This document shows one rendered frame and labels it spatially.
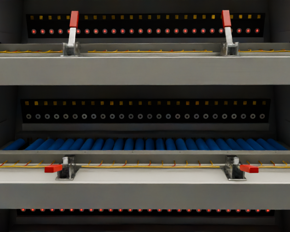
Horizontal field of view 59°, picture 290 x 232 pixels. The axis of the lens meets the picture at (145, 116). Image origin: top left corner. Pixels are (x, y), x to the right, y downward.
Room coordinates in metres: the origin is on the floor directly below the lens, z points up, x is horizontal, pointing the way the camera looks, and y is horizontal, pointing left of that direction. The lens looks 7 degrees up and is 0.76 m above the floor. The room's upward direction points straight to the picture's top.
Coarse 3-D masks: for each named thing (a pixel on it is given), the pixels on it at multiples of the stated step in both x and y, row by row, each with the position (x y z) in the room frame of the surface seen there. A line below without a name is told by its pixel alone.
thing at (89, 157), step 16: (0, 160) 0.45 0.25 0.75; (16, 160) 0.45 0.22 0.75; (32, 160) 0.45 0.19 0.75; (48, 160) 0.45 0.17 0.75; (80, 160) 0.45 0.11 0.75; (96, 160) 0.45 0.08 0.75; (112, 160) 0.45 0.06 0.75; (128, 160) 0.45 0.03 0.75; (144, 160) 0.45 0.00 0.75; (160, 160) 0.44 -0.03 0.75; (176, 160) 0.44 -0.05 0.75; (192, 160) 0.44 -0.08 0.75; (208, 160) 0.44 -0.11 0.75; (224, 160) 0.44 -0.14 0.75; (240, 160) 0.44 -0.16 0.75; (256, 160) 0.44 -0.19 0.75; (272, 160) 0.44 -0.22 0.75; (288, 160) 0.44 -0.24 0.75
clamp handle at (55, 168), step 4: (64, 160) 0.41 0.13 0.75; (68, 160) 0.41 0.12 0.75; (56, 164) 0.38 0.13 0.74; (60, 164) 0.38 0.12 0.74; (64, 164) 0.40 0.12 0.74; (68, 164) 0.41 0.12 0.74; (48, 168) 0.34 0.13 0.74; (52, 168) 0.34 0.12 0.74; (56, 168) 0.35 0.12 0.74; (60, 168) 0.37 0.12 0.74; (48, 172) 0.34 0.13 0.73; (52, 172) 0.34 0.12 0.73
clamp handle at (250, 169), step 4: (236, 160) 0.40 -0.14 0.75; (232, 164) 0.41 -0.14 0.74; (236, 164) 0.40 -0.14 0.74; (240, 168) 0.37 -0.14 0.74; (244, 168) 0.36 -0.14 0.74; (248, 168) 0.34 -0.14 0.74; (252, 168) 0.34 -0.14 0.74; (256, 168) 0.34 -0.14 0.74; (248, 172) 0.34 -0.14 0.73; (252, 172) 0.34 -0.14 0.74; (256, 172) 0.34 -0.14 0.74
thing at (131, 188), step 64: (0, 128) 0.53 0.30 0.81; (64, 128) 0.57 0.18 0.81; (128, 128) 0.57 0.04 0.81; (192, 128) 0.56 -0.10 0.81; (256, 128) 0.56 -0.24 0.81; (0, 192) 0.41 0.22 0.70; (64, 192) 0.40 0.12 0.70; (128, 192) 0.40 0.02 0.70; (192, 192) 0.40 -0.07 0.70; (256, 192) 0.40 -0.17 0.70
